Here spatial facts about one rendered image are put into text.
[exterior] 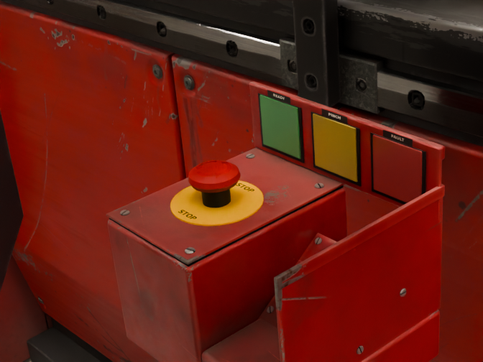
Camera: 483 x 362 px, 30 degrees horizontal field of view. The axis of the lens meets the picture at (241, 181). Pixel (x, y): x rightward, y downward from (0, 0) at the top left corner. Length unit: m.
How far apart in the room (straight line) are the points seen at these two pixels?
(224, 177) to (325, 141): 0.09
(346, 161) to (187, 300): 0.16
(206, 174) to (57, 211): 0.81
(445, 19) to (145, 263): 0.32
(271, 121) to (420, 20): 0.15
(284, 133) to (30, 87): 0.71
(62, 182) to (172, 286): 0.77
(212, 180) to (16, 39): 0.75
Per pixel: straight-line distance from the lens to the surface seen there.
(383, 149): 0.66
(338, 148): 0.69
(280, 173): 0.73
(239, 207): 0.68
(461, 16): 0.78
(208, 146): 1.06
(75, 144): 1.33
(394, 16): 0.80
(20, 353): 1.87
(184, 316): 0.66
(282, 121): 0.73
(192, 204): 0.69
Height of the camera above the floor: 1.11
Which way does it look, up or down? 27 degrees down
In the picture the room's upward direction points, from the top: 5 degrees counter-clockwise
